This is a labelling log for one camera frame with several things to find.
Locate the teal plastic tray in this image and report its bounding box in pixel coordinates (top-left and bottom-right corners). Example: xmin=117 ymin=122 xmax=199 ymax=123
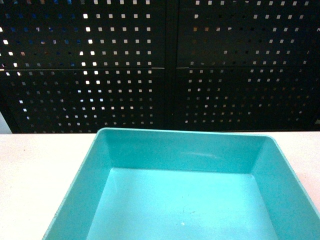
xmin=44 ymin=128 xmax=320 ymax=240

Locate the black perforated panel left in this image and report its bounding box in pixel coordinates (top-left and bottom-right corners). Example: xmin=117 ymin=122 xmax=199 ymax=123
xmin=0 ymin=0 xmax=167 ymax=134

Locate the black perforated panel right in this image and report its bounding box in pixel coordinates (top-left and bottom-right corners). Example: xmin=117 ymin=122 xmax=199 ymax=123
xmin=174 ymin=0 xmax=320 ymax=131

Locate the black perforated panel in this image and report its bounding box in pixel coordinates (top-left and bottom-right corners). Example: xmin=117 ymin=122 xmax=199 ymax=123
xmin=174 ymin=0 xmax=320 ymax=131
xmin=0 ymin=0 xmax=167 ymax=134

